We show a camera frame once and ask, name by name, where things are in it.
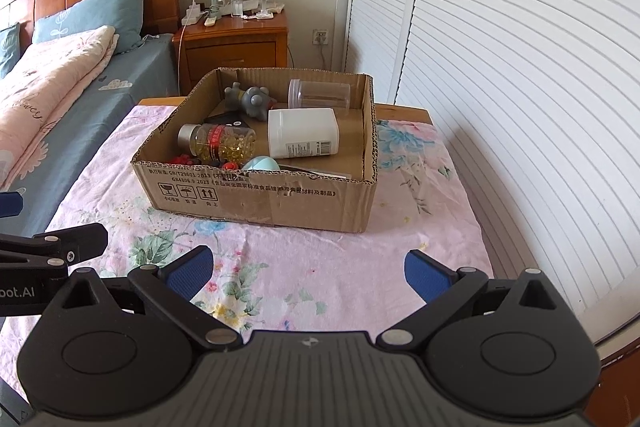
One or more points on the red toy car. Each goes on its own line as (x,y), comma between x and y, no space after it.
(182,159)

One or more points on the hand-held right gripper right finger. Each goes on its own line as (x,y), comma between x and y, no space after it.
(425,274)

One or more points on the grey toy animal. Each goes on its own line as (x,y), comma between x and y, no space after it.
(252,99)

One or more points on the small blue pillow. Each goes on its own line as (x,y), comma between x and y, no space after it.
(9,49)

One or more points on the small red toy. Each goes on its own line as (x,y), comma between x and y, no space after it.
(230,166)

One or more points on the large blue pillow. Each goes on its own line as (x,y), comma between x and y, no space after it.
(95,14)

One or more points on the amber pill bottle silver cap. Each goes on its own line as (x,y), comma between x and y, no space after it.
(220,142)

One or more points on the floral pink cloth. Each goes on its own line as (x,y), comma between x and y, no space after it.
(300,267)

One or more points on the pink floral quilt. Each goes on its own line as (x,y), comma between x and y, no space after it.
(45,87)

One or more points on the teal egg-shaped item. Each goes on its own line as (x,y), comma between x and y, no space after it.
(260,164)

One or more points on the white power strip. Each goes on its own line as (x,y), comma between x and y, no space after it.
(194,14)

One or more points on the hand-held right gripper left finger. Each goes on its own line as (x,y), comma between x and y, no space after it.
(187,273)

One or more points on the wooden nightstand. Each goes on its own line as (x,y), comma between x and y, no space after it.
(235,52)

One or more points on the white plastic bottle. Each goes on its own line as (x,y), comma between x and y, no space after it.
(302,132)

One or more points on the cardboard box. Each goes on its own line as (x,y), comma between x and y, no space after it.
(250,199)

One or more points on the clear spray bottle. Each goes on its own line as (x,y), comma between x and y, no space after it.
(236,4)

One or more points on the wall socket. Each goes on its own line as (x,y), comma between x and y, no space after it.
(320,37)

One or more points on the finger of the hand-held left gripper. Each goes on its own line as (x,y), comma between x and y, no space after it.
(75,242)
(10,204)

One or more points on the clear plastic jar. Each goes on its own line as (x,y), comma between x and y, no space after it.
(320,94)

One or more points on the bed with blue sheet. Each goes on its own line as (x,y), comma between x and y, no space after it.
(145,67)

